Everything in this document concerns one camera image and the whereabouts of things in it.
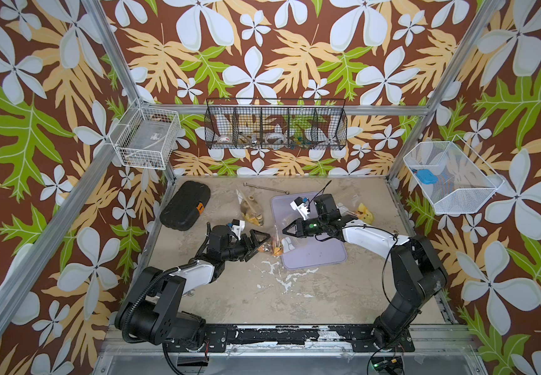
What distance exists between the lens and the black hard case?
0.98 m

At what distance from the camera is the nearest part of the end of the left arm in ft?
2.27

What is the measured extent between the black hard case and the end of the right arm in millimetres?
427

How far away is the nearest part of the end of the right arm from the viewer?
2.26ft

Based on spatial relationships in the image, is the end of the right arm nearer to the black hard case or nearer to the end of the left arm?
the end of the left arm

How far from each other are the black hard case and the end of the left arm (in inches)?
12.1
